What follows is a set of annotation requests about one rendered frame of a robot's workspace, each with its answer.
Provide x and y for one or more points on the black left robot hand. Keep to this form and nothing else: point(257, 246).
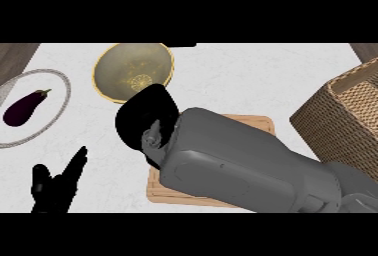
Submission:
point(61, 186)

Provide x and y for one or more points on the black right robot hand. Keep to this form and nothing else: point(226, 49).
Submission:
point(142, 113)

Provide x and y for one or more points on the white plate with grey rim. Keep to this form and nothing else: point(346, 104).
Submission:
point(46, 100)

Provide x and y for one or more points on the gold-rimmed olive bowl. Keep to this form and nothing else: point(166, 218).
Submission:
point(129, 71)

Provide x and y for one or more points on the purple eggplant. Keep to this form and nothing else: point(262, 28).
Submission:
point(22, 109)

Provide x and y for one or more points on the wicker basket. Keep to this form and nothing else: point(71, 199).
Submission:
point(340, 126)

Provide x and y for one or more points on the wooden cutting board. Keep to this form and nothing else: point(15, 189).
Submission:
point(167, 193)

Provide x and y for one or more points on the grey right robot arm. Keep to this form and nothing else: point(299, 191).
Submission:
point(237, 163)

